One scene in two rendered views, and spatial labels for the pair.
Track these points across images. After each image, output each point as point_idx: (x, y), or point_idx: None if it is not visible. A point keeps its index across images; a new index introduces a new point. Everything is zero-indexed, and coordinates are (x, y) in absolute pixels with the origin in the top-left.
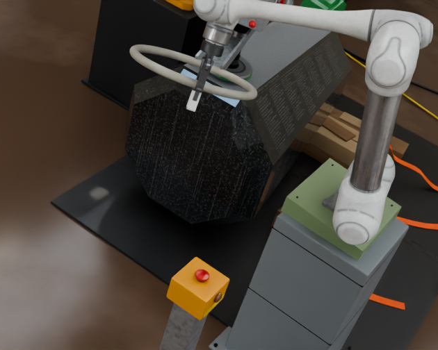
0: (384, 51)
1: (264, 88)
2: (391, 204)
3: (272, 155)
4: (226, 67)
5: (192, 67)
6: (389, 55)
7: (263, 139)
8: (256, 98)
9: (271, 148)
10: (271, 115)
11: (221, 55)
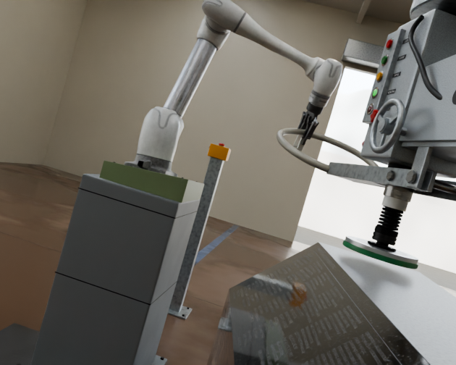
0: None
1: (321, 256)
2: (115, 162)
3: (238, 286)
4: (332, 170)
5: (409, 269)
6: None
7: (263, 271)
8: (312, 253)
9: (246, 282)
10: (281, 273)
11: (306, 107)
